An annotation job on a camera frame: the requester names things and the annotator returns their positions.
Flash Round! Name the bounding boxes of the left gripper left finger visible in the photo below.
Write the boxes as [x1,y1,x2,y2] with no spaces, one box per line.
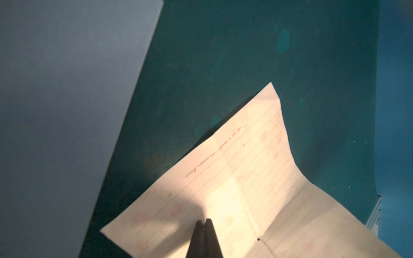
[186,220,205,258]

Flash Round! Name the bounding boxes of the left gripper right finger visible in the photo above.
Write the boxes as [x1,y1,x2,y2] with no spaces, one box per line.
[204,218,223,258]

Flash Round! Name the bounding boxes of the grey envelope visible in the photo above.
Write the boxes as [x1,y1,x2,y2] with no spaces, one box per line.
[1,1,163,258]

